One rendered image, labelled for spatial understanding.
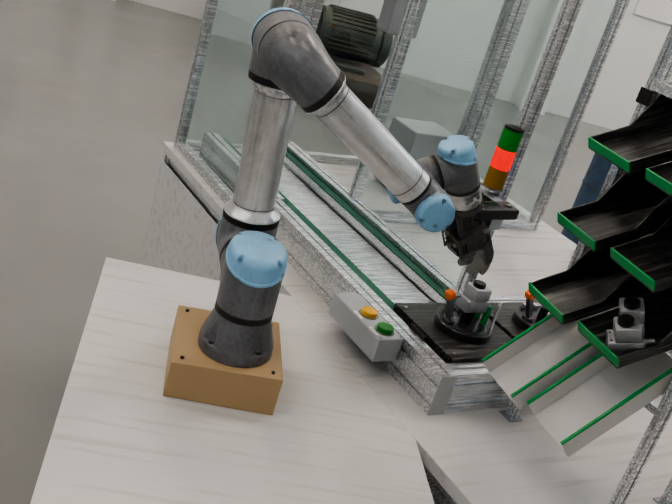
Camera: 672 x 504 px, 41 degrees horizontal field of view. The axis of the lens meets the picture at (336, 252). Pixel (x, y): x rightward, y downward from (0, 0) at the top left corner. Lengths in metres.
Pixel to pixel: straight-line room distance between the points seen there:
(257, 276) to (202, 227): 1.15
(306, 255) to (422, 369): 0.55
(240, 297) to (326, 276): 0.62
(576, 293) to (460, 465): 0.42
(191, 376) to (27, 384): 1.57
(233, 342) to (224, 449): 0.21
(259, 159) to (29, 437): 1.56
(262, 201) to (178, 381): 0.38
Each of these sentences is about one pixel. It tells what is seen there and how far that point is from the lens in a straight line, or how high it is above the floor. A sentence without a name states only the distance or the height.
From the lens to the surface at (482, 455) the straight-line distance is 1.93.
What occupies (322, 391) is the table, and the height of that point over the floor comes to 0.86.
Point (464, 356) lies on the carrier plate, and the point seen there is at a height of 0.97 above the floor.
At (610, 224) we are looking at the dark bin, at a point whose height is 1.38.
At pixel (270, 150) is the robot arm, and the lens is 1.74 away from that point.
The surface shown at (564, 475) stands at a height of 0.86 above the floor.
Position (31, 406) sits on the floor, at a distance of 3.17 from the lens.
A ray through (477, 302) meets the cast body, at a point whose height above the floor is 1.05.
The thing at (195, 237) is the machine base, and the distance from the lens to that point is 2.86.
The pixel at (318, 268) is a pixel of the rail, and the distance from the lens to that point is 2.32.
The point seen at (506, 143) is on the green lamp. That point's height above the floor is 1.38.
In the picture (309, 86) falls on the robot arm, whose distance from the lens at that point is 1.57.
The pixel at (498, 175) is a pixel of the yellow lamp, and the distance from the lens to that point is 2.22.
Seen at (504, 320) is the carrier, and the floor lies 0.97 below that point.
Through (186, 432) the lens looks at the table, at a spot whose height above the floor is 0.86.
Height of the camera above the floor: 1.86
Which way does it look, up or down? 22 degrees down
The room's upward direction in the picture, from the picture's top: 17 degrees clockwise
